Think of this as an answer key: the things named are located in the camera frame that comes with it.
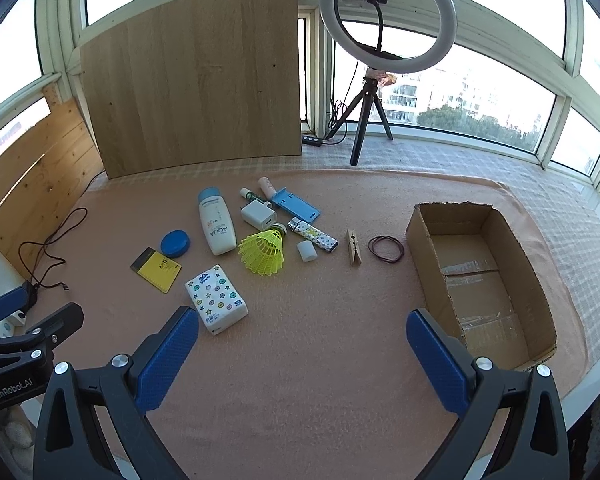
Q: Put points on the black tripod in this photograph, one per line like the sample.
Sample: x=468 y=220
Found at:
x=367 y=100

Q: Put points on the cardboard box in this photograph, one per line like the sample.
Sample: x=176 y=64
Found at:
x=480 y=300

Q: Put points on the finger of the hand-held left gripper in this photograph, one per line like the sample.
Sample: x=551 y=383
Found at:
x=7 y=302
x=55 y=325

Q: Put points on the green and white tube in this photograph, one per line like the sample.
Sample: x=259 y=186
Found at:
x=245 y=193

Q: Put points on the patterned lighter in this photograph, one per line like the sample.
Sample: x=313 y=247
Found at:
x=315 y=235

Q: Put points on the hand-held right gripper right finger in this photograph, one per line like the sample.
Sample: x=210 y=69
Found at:
x=440 y=365

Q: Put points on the pine wood panel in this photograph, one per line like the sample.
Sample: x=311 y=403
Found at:
x=40 y=180

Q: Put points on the dark rubber bands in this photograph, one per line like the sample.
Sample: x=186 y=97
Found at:
x=370 y=248

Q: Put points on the pink blanket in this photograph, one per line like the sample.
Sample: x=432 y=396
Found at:
x=305 y=360

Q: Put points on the small white cylinder cap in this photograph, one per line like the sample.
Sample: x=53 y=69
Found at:
x=306 y=251

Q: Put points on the checked blanket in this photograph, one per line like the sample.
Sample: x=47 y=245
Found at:
x=480 y=160

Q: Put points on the yellow card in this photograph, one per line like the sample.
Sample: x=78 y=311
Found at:
x=157 y=270

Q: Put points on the white sunscreen bottle blue cap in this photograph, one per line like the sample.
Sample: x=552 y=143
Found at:
x=217 y=230

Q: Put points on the person's left hand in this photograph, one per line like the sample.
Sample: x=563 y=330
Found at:
x=17 y=432

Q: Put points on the patterned tissue pack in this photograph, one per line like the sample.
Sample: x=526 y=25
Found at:
x=215 y=300

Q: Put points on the wooden clothespin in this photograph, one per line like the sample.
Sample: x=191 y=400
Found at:
x=354 y=250

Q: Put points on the light wooden board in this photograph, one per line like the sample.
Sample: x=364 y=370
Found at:
x=190 y=80

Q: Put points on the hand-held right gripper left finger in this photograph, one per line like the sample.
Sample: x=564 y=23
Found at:
x=165 y=360

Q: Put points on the white charger plug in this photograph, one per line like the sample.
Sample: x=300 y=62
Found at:
x=255 y=214

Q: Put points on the yellow shuttlecock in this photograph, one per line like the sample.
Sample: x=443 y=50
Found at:
x=262 y=255

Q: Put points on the blue round lid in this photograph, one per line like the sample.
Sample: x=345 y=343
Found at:
x=175 y=243

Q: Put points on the blue phone stand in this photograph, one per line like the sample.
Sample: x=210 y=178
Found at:
x=300 y=207

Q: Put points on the pink and white tube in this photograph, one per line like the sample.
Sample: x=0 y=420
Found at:
x=266 y=185

